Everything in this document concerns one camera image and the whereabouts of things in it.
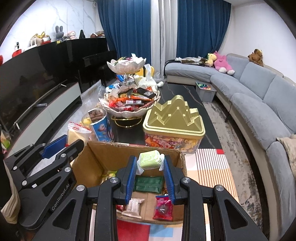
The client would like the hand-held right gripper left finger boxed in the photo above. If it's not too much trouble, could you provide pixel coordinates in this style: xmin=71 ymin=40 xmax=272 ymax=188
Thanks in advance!
xmin=31 ymin=155 xmax=138 ymax=241

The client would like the black piano bench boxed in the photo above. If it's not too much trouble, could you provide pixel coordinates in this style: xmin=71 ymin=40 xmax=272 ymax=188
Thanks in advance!
xmin=99 ymin=65 xmax=116 ymax=88

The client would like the clear snack jar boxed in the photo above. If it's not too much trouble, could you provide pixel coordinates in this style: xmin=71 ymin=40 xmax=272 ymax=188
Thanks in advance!
xmin=88 ymin=108 xmax=115 ymax=142

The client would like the grey patterned rug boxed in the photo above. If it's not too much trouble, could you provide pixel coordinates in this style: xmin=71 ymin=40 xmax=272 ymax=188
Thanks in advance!
xmin=202 ymin=100 xmax=271 ymax=234

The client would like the brown plush toy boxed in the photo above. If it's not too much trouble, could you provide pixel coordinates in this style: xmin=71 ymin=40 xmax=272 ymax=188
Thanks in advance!
xmin=248 ymin=49 xmax=264 ymax=67

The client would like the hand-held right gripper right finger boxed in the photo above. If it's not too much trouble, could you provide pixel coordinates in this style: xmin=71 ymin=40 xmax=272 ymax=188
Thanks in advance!
xmin=162 ymin=154 xmax=269 ymax=241

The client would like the white sheer curtain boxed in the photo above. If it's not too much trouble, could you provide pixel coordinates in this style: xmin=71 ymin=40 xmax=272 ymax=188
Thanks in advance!
xmin=150 ymin=0 xmax=178 ymax=79

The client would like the dark clothes pile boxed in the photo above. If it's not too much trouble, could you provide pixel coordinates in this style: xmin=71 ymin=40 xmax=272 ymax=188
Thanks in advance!
xmin=174 ymin=56 xmax=208 ymax=67

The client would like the pink plush toy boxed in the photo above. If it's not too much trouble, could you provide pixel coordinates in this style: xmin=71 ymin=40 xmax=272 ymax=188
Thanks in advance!
xmin=213 ymin=51 xmax=234 ymax=75

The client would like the white snack packet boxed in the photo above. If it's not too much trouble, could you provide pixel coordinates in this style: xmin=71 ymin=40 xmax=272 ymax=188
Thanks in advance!
xmin=121 ymin=198 xmax=145 ymax=219

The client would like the yellow plush toy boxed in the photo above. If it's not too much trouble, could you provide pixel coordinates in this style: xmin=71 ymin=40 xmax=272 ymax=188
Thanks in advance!
xmin=206 ymin=53 xmax=217 ymax=67

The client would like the person's left forearm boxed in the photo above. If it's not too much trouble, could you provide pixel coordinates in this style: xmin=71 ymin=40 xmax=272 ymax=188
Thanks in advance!
xmin=0 ymin=160 xmax=22 ymax=224

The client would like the green candy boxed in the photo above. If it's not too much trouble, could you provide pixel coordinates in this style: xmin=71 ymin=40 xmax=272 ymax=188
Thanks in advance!
xmin=137 ymin=150 xmax=165 ymax=175

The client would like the clear plastic bag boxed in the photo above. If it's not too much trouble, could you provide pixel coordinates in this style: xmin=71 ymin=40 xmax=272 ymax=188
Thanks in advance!
xmin=67 ymin=122 xmax=92 ymax=149

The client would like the two-tier white snack bowl stand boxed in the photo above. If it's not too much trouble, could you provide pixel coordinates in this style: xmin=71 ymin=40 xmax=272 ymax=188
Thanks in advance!
xmin=99 ymin=56 xmax=160 ymax=128

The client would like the blue curtain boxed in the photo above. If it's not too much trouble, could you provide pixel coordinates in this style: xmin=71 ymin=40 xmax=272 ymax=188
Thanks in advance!
xmin=97 ymin=0 xmax=152 ymax=67
xmin=177 ymin=0 xmax=232 ymax=61

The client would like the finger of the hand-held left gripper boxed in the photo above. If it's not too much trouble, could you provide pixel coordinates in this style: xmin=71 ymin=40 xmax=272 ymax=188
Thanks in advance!
xmin=4 ymin=135 xmax=68 ymax=171
xmin=18 ymin=139 xmax=85 ymax=192

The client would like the grey rabbit plush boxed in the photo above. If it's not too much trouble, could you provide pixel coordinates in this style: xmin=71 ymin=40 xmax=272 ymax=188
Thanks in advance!
xmin=55 ymin=25 xmax=64 ymax=42

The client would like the grey storage bin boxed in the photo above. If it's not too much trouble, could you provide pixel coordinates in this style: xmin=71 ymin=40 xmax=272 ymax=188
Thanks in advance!
xmin=195 ymin=82 xmax=217 ymax=103

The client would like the black curved television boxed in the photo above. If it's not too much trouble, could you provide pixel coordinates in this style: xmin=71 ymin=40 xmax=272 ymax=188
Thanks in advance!
xmin=0 ymin=45 xmax=70 ymax=130

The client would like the beige blanket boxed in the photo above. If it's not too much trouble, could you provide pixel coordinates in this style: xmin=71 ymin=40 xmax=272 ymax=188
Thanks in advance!
xmin=276 ymin=133 xmax=296 ymax=172

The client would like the grey sofa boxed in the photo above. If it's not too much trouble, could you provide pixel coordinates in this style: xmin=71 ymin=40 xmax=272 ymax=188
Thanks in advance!
xmin=165 ymin=53 xmax=296 ymax=241

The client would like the white plastic bag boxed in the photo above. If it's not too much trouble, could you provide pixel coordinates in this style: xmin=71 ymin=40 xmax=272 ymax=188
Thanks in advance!
xmin=137 ymin=65 xmax=163 ymax=90

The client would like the brown cardboard box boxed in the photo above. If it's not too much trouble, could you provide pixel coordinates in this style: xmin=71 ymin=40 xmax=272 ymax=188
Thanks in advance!
xmin=70 ymin=140 xmax=188 ymax=224

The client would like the yellow container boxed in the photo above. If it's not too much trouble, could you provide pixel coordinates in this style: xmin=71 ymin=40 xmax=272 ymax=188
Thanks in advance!
xmin=135 ymin=67 xmax=155 ymax=80

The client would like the dark green cracker packet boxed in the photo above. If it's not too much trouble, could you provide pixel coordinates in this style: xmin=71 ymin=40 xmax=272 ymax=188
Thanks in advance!
xmin=133 ymin=176 xmax=164 ymax=193

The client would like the pile of assorted snacks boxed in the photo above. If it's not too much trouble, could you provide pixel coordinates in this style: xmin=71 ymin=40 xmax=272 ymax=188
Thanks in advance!
xmin=105 ymin=85 xmax=158 ymax=112

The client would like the red pink candy packet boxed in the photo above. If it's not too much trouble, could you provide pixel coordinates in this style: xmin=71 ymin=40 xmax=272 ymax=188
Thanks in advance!
xmin=153 ymin=195 xmax=173 ymax=221

